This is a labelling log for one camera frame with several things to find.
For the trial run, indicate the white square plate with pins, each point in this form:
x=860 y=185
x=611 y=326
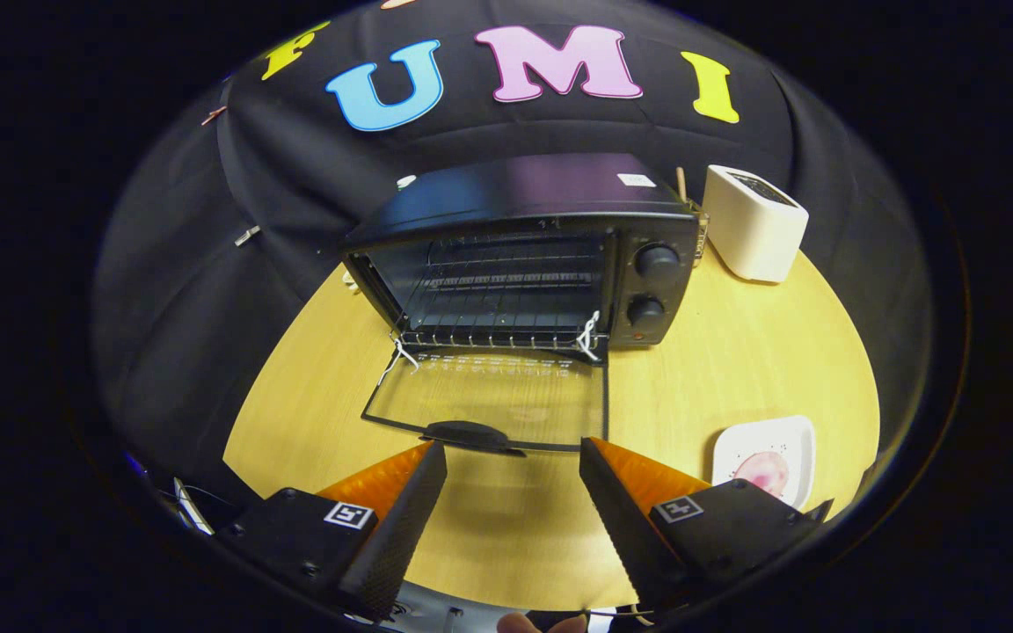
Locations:
x=788 y=440

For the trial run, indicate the black toaster oven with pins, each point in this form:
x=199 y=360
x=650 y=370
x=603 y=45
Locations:
x=524 y=189

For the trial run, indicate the orange clip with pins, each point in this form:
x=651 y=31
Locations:
x=214 y=115

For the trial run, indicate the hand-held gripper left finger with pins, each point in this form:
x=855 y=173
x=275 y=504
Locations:
x=401 y=523

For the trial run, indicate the pink ham slice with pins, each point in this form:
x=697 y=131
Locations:
x=766 y=470

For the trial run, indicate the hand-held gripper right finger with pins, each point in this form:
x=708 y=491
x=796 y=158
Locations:
x=621 y=523

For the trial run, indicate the white toaster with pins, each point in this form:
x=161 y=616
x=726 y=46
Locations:
x=748 y=233

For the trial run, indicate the silver clip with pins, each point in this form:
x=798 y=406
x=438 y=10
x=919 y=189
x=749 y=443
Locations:
x=247 y=236

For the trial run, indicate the black backdrop cloth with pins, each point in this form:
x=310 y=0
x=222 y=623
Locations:
x=207 y=290

